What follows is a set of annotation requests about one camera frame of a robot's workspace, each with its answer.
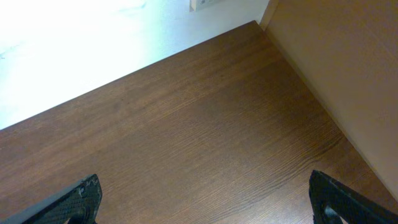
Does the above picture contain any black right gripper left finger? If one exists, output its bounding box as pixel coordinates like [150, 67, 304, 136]
[3, 174, 103, 224]

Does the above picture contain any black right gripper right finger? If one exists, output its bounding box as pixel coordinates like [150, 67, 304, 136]
[309, 170, 397, 224]

